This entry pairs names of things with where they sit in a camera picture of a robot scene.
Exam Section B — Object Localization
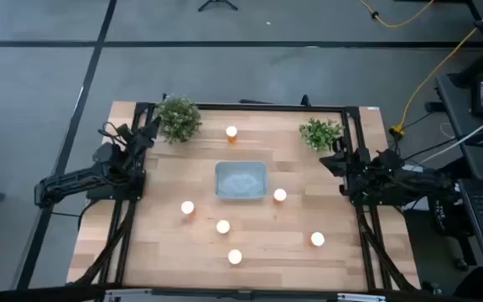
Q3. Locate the grey plastic basket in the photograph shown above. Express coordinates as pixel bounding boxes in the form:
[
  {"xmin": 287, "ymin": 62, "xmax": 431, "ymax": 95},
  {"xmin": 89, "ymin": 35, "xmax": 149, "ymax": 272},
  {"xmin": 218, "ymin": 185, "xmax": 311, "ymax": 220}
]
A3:
[{"xmin": 214, "ymin": 160, "xmax": 269, "ymax": 200}]

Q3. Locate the black crossbeam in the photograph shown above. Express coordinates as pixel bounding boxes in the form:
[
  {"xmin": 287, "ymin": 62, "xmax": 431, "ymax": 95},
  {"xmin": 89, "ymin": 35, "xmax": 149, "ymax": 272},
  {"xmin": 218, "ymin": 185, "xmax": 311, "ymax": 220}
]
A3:
[{"xmin": 0, "ymin": 283, "xmax": 483, "ymax": 302}]

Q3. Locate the yellow cable black connector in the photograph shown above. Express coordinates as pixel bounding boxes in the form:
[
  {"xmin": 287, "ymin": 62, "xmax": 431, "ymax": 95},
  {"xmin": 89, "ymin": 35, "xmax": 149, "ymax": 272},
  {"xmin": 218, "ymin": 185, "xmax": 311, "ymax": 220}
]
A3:
[{"xmin": 357, "ymin": 0, "xmax": 435, "ymax": 29}]

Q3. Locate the bushy small-leaf potted plant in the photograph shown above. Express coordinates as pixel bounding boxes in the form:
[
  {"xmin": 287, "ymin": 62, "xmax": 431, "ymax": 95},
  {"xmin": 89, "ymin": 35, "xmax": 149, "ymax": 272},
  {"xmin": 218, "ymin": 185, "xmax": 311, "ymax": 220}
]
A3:
[{"xmin": 156, "ymin": 95, "xmax": 203, "ymax": 146}]

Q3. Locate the broad-leaf plant white pot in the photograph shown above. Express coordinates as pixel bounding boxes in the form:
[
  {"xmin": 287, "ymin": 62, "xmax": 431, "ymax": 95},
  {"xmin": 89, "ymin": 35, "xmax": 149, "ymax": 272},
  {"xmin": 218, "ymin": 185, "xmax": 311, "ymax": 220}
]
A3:
[{"xmin": 299, "ymin": 117, "xmax": 345, "ymax": 152}]

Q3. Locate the dark grey side desk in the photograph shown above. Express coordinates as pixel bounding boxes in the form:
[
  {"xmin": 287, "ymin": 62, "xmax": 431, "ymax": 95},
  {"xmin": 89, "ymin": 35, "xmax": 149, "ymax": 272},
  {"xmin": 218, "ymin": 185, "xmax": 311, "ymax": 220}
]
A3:
[{"xmin": 435, "ymin": 71, "xmax": 483, "ymax": 181}]

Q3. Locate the black metal table frame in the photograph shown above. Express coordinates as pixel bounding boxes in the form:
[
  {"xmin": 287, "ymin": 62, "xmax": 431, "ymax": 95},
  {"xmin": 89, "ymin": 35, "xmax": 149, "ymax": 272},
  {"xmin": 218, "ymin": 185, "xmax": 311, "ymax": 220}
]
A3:
[{"xmin": 71, "ymin": 100, "xmax": 421, "ymax": 294}]

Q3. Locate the black desk base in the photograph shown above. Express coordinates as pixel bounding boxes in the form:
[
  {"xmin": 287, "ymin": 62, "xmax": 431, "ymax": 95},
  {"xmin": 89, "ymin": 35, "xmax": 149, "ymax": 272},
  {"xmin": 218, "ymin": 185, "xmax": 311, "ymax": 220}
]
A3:
[{"xmin": 449, "ymin": 0, "xmax": 483, "ymax": 89}]

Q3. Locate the yellow cable yellow plug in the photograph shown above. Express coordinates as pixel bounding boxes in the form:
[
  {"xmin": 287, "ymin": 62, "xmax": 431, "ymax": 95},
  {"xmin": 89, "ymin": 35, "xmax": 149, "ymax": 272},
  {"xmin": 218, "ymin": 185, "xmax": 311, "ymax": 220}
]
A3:
[{"xmin": 389, "ymin": 0, "xmax": 483, "ymax": 139}]

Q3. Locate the silver metal bracket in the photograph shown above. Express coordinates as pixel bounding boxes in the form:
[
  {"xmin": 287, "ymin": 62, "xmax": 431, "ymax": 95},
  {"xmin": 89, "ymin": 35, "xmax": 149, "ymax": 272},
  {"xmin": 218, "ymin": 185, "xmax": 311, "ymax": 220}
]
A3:
[
  {"xmin": 336, "ymin": 292, "xmax": 387, "ymax": 302},
  {"xmin": 103, "ymin": 288, "xmax": 153, "ymax": 302}
]

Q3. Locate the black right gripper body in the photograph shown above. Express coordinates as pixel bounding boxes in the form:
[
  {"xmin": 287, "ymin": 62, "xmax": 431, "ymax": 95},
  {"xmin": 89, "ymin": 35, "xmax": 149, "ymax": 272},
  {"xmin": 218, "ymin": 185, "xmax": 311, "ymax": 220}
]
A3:
[{"xmin": 335, "ymin": 148, "xmax": 368, "ymax": 180}]

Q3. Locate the black bag white lettering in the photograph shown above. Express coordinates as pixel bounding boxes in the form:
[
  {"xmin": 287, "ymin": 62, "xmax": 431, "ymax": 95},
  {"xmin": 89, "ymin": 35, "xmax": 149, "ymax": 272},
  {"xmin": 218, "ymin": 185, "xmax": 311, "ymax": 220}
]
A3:
[{"xmin": 428, "ymin": 196, "xmax": 473, "ymax": 240}]

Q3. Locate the black tripod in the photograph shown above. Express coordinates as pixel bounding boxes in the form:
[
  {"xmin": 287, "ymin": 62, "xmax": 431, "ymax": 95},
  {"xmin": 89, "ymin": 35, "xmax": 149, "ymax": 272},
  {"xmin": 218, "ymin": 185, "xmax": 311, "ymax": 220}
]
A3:
[{"xmin": 197, "ymin": 0, "xmax": 239, "ymax": 13}]

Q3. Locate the white cable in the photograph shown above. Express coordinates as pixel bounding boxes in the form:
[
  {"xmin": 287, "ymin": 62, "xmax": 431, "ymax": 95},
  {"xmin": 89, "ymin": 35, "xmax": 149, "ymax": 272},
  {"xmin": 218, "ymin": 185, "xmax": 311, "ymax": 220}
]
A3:
[{"xmin": 417, "ymin": 107, "xmax": 483, "ymax": 165}]

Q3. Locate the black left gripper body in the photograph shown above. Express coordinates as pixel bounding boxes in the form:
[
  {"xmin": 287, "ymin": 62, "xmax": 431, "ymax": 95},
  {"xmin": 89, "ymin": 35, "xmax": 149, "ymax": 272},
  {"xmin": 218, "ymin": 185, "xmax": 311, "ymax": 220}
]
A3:
[{"xmin": 119, "ymin": 128, "xmax": 153, "ymax": 163}]

